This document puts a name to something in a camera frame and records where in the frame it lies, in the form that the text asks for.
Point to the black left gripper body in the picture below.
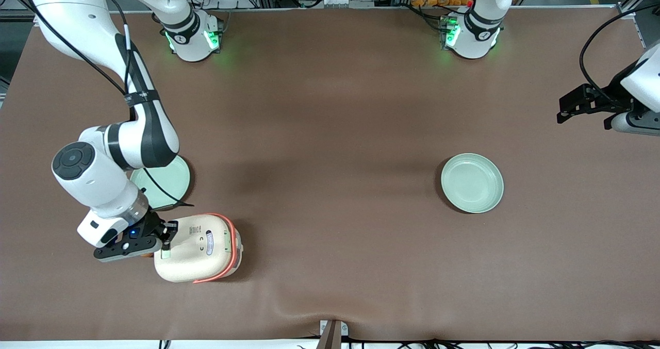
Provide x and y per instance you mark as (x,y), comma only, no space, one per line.
(610,97)

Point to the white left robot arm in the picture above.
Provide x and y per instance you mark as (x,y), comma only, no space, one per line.
(474,34)

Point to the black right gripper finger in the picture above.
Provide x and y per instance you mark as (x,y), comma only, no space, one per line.
(166,247)
(171,227)

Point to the brown tablecloth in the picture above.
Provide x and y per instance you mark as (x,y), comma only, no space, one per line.
(330,132)

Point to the white toaster with pink trim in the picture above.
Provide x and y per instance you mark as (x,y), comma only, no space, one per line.
(201,251)

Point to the pale green plate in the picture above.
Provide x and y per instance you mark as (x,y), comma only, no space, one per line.
(472,183)
(172,181)

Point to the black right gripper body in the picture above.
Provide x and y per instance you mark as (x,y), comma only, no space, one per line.
(153,224)

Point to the metal table clamp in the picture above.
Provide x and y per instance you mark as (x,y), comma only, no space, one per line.
(332,333)

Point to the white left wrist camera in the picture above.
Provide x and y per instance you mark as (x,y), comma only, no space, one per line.
(637,123)

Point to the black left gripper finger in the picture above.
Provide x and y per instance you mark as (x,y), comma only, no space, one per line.
(571,97)
(565,116)

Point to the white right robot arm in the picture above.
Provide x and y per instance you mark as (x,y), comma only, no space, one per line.
(98,179)

